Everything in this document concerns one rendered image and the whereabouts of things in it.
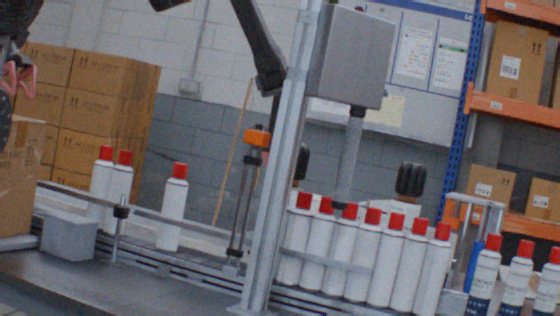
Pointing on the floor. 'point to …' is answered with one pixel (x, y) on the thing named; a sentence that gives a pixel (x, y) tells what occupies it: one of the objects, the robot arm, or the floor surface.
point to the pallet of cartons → (87, 110)
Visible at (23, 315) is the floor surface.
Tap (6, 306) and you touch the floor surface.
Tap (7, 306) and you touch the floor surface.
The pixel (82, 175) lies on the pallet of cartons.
